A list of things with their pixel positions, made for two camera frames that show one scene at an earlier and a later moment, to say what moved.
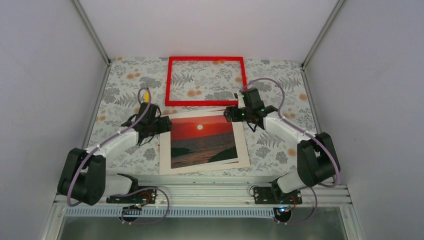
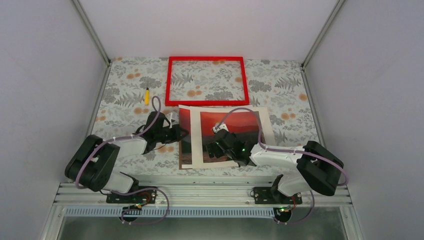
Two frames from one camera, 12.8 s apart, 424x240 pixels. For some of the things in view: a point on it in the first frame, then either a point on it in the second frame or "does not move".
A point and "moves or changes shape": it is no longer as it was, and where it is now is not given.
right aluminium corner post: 334,12 does not move
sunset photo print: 199,140 moves or changes shape
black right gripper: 231,112 -> 217,153
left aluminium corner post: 92,33 does not move
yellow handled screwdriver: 147,96 does not move
